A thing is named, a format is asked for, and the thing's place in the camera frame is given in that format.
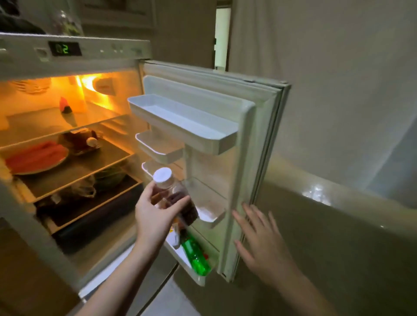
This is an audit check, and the crumpled clear plastic bag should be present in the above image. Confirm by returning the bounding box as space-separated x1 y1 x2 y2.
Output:
68 176 97 200

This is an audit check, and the bottle with red cap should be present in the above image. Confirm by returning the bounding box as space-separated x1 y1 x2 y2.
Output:
59 87 88 115

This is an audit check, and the plate of red watermelon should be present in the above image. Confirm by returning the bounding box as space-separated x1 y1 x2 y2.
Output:
5 140 70 176

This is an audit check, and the clear plastic bottle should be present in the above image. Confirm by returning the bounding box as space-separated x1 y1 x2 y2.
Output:
51 9 84 36

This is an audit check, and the person's right hand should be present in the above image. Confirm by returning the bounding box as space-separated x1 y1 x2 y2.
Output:
232 202 299 284

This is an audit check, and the green digital display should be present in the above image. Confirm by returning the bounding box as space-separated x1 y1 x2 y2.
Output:
48 41 83 57

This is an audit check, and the glass refrigerator shelf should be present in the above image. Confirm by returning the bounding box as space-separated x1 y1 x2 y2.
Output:
13 136 133 203
0 105 123 149
35 175 143 229

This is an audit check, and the clear bottle with white cap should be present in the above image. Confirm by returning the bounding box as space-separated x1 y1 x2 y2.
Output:
152 167 199 227

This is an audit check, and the dark bag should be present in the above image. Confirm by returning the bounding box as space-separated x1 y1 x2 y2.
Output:
0 0 46 35

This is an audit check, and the white refrigerator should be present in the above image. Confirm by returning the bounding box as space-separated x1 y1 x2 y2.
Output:
0 32 183 316

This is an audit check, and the green plastic bottle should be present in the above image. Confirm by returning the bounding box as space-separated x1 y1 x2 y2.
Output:
180 234 212 277

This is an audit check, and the dark jar with white lid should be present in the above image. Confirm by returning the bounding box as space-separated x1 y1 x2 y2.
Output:
61 128 102 156

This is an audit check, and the small white packet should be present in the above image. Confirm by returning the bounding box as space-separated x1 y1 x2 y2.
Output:
169 227 182 250

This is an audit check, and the long white door shelf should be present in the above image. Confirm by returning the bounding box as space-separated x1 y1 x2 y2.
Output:
164 225 219 287

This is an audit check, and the person's left forearm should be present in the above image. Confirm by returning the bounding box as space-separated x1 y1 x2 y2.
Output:
76 242 165 316

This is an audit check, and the person's left hand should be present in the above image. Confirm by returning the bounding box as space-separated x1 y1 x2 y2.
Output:
135 181 191 253

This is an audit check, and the refrigerator lamp cover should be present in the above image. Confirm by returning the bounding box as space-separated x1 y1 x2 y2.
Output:
93 76 117 97

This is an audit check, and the white refrigerator door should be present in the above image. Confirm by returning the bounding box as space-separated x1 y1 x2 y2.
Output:
139 60 292 284

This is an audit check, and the small white door shelf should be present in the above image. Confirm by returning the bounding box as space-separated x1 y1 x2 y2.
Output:
135 130 185 165
182 177 227 229
141 160 184 183

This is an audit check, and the dark crisper drawer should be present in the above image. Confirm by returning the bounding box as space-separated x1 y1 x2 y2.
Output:
51 185 144 255

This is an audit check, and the wall cabinet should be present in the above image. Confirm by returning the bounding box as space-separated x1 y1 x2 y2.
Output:
78 0 157 30

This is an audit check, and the person's right forearm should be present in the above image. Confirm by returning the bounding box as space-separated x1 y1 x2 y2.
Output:
270 260 340 316

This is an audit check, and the wide white door shelf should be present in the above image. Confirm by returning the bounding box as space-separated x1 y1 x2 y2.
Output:
127 94 239 156

